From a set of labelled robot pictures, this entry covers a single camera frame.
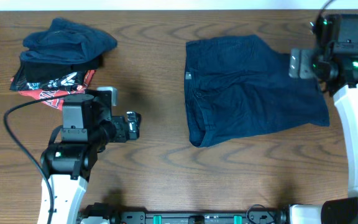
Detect navy blue shorts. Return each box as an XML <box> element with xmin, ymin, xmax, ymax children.
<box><xmin>184</xmin><ymin>35</ymin><xmax>330</xmax><ymax>147</ymax></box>

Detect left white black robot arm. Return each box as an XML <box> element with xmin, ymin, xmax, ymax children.
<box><xmin>38</xmin><ymin>86</ymin><xmax>141</xmax><ymax>223</ymax></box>

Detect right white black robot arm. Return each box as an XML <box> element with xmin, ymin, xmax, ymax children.
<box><xmin>277</xmin><ymin>14</ymin><xmax>358</xmax><ymax>223</ymax></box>

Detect black white printed garment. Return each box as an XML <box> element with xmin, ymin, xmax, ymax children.
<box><xmin>9</xmin><ymin>65</ymin><xmax>88</xmax><ymax>91</ymax></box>

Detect red printed garment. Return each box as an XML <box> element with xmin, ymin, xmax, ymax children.
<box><xmin>10</xmin><ymin>69</ymin><xmax>96</xmax><ymax>111</ymax></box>

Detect folded navy blue garment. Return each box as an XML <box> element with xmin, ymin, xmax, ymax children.
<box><xmin>20</xmin><ymin>18</ymin><xmax>117</xmax><ymax>65</ymax></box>

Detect folded black garment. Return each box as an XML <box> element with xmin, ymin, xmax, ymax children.
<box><xmin>21</xmin><ymin>55</ymin><xmax>103</xmax><ymax>83</ymax></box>

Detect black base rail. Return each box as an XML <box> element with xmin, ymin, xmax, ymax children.
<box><xmin>76</xmin><ymin>203</ymin><xmax>290</xmax><ymax>224</ymax></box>

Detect small black base cable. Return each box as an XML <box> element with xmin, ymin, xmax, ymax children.
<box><xmin>246</xmin><ymin>203</ymin><xmax>276</xmax><ymax>224</ymax></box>

